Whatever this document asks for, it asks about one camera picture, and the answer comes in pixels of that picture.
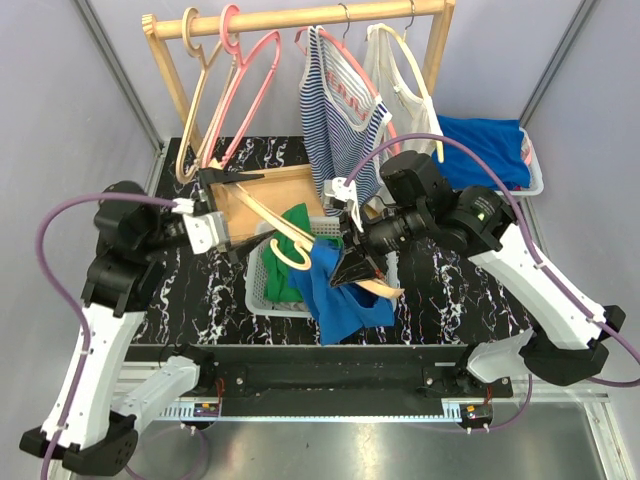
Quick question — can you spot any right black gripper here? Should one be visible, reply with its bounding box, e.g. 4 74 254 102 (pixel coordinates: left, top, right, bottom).
330 201 430 285

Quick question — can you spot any blue tank top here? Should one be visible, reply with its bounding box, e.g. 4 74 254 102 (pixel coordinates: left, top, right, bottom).
288 238 395 345

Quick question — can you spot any cream wooden hanger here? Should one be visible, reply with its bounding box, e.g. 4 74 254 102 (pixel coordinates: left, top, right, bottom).
227 184 404 299

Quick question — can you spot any green tank top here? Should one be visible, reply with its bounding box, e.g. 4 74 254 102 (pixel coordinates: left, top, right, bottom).
261 203 311 303

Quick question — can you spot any blue white striped top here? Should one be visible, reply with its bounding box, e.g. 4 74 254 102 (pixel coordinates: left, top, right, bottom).
299 26 392 206

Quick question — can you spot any beige wooden hanger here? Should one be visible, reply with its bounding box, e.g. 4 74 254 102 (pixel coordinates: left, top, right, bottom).
175 7 237 185

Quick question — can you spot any pink plastic hanger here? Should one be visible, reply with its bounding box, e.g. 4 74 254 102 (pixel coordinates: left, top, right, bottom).
194 3 283 171

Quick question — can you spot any white tank top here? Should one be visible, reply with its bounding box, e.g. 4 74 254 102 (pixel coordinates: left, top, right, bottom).
362 22 445 159

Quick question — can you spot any grey tank top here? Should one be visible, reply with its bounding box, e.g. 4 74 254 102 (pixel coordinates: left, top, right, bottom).
273 302 309 317

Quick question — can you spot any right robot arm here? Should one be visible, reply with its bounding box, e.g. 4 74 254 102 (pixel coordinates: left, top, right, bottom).
322 151 625 397

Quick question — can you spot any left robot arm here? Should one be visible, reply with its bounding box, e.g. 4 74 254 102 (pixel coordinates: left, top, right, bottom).
19 168 261 478

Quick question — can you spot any wooden clothes rack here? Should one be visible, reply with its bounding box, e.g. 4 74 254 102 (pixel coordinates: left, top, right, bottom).
142 1 456 241

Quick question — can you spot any white plastic basket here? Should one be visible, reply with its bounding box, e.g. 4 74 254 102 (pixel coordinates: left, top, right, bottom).
245 216 400 319

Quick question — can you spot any blue folded cloth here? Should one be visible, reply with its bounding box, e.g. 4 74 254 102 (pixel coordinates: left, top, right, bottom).
436 115 531 190

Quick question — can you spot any white basket with clothes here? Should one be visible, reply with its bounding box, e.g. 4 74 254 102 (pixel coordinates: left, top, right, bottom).
488 119 544 197

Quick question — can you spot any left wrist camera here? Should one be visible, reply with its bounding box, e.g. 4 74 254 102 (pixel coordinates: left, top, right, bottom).
172 198 230 254

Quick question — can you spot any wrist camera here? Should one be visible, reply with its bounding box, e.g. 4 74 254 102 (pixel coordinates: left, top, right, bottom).
172 198 230 254
321 177 364 233

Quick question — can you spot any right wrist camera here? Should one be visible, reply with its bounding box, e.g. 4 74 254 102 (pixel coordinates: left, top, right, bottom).
321 177 364 233

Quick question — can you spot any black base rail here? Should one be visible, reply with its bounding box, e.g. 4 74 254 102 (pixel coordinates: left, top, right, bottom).
122 343 516 419

